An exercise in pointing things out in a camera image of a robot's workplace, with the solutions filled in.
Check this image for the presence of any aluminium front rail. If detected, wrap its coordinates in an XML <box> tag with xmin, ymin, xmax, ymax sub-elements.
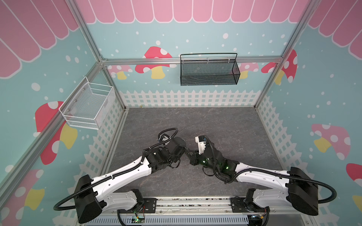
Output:
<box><xmin>76</xmin><ymin>194</ymin><xmax>306</xmax><ymax>217</ymax></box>

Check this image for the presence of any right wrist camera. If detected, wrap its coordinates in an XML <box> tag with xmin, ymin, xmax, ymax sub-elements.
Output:
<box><xmin>195</xmin><ymin>135</ymin><xmax>207</xmax><ymax>155</ymax></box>

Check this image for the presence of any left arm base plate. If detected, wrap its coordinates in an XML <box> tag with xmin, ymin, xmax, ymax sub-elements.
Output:
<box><xmin>120</xmin><ymin>198</ymin><xmax>157</xmax><ymax>214</ymax></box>

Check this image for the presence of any black wire mesh basket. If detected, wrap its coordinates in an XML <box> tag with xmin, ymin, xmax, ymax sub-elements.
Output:
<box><xmin>180</xmin><ymin>53</ymin><xmax>241</xmax><ymax>86</ymax></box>

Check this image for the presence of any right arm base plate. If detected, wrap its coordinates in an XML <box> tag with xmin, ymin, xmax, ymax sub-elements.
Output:
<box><xmin>230</xmin><ymin>196</ymin><xmax>265</xmax><ymax>213</ymax></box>

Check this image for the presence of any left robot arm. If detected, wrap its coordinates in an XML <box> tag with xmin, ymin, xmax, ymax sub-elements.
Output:
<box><xmin>53</xmin><ymin>128</ymin><xmax>186</xmax><ymax>224</ymax></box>

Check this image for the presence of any white vented cable duct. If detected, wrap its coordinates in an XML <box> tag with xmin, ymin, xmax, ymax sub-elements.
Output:
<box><xmin>83</xmin><ymin>215</ymin><xmax>249</xmax><ymax>226</ymax></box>

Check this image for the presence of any white wire mesh basket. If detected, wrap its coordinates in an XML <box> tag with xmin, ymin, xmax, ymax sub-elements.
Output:
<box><xmin>59</xmin><ymin>77</ymin><xmax>116</xmax><ymax>130</ymax></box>

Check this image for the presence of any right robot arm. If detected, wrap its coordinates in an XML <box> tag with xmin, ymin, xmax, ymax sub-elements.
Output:
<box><xmin>186</xmin><ymin>136</ymin><xmax>337</xmax><ymax>216</ymax></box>

